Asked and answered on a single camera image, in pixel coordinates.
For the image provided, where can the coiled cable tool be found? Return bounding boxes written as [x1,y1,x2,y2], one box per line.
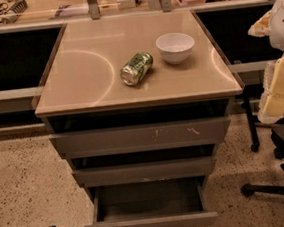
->
[1,0,27,24]

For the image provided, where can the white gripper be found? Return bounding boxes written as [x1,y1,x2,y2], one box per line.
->
[248,11,284,124]

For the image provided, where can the green soda can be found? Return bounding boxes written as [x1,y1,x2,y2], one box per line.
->
[120,51,153,86]

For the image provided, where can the grey bottom drawer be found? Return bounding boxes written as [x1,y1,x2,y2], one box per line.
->
[86,177,217,227]

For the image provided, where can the grey drawer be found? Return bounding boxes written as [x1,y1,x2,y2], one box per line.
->
[50,116,230,159]
[72,156,216,187]
[86,177,217,227]

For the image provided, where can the grey drawer cabinet with top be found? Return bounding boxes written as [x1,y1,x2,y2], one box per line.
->
[24,3,257,219]

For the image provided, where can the black table leg with caster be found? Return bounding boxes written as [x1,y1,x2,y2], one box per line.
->
[242,93,260,153]

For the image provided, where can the grey middle drawer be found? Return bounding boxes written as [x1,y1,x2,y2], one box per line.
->
[72,156,216,187]

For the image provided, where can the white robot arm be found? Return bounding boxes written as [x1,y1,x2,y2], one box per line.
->
[248,0,284,124]

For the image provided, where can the grey top drawer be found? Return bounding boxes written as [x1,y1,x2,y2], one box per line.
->
[50,116,230,159]

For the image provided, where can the white bowl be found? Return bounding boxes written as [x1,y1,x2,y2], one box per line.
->
[155,33,195,64]

